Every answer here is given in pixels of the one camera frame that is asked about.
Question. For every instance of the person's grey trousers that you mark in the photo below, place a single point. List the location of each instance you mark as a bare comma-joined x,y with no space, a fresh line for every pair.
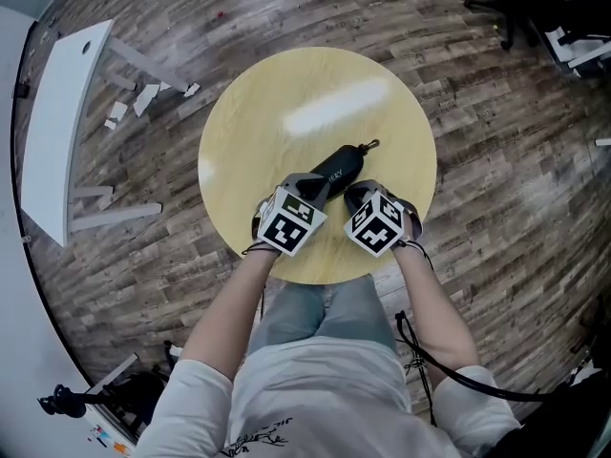
329,308

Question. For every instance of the black zippered pouch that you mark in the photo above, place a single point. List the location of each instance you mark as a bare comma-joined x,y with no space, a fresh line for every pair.
336,165

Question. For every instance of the white desk with stickers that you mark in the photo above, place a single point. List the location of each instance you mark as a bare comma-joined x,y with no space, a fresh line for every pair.
112,427

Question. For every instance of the black mesh office chair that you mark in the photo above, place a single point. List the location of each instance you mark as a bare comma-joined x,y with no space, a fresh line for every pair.
129,394

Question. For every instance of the small black device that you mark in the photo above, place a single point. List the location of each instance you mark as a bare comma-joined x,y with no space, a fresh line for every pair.
21,89

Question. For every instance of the white paper scrap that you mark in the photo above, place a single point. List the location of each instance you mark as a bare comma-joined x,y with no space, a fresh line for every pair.
175,351
117,112
145,98
192,89

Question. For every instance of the person's left forearm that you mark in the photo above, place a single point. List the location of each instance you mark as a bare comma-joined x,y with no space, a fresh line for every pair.
229,313

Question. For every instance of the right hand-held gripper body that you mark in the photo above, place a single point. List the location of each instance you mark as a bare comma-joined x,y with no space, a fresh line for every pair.
377,227

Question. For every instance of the white curved desk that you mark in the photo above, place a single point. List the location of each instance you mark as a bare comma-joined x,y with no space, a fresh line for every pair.
57,122

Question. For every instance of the round yellow wooden table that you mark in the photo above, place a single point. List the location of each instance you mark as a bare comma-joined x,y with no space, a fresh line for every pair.
267,127

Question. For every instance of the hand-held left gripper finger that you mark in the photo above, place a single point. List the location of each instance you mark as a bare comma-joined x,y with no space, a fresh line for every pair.
293,181
330,190

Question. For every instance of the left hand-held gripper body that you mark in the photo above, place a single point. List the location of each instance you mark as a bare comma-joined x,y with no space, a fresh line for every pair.
288,227

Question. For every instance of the person's right forearm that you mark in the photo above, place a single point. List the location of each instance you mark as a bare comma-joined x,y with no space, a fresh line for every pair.
434,313

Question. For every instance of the person's white printed shirt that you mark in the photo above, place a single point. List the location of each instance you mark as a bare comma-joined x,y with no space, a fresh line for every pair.
315,399

